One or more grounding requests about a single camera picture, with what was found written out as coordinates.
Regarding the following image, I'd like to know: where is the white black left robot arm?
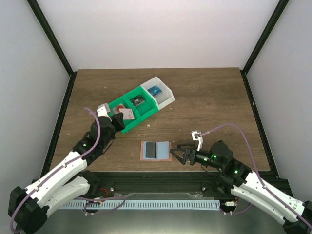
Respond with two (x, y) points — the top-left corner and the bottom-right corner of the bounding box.
(8, 110), (125, 234)

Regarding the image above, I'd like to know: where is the white red credit card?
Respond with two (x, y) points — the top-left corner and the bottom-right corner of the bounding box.
(121, 108), (135, 120)

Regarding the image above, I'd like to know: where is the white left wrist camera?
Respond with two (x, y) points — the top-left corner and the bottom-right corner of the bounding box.
(97, 103), (110, 117)

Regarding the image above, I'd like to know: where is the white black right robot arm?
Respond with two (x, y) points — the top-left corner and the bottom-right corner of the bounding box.
(170, 141), (312, 234)

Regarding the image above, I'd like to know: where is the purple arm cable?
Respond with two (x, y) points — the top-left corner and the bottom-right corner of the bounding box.
(198, 123), (312, 230)
(9, 107), (126, 232)

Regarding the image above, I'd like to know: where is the black VIP card stack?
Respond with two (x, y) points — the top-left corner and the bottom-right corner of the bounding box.
(130, 95), (145, 107)

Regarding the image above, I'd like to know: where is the black left frame post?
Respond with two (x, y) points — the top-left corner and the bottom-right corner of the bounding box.
(26, 0), (75, 76)

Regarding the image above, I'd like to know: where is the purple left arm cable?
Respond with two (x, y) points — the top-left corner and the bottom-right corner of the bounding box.
(9, 107), (126, 232)

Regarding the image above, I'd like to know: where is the blue card stack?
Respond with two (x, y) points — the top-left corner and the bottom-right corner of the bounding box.
(148, 85), (162, 96)

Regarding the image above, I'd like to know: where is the light blue slotted cable duct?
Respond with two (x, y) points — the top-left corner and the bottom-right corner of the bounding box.
(61, 200), (220, 211)

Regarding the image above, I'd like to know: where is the green middle plastic bin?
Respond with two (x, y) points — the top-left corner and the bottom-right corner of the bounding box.
(123, 86), (158, 122)

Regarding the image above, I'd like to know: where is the red white card stack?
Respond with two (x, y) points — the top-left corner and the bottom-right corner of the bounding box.
(112, 103), (126, 115)

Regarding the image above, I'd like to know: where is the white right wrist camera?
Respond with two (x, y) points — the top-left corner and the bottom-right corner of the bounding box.
(191, 130), (203, 151)

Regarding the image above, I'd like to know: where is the green plastic bin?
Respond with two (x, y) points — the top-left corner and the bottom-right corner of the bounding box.
(123, 86), (158, 122)
(109, 96), (140, 134)

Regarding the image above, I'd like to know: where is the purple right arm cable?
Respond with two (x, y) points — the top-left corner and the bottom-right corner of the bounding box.
(198, 123), (312, 230)

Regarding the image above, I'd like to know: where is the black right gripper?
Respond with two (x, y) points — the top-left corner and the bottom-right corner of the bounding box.
(170, 142), (224, 170)

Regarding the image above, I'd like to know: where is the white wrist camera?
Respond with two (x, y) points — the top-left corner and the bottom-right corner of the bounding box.
(191, 130), (203, 151)
(97, 103), (110, 117)

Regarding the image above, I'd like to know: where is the green front plastic bin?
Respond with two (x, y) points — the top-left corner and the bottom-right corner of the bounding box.
(109, 96), (140, 134)

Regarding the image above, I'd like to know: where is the black frame post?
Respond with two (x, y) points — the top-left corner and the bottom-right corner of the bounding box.
(26, 0), (75, 76)
(242, 0), (291, 74)

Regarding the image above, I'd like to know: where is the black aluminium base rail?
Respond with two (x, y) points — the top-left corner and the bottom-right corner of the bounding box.
(31, 172), (288, 198)

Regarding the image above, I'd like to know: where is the white plastic bin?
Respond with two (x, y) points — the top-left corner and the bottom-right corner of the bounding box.
(140, 77), (175, 110)

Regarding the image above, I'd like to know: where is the black right frame post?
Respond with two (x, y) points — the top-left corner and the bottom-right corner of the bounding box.
(242, 0), (291, 74)

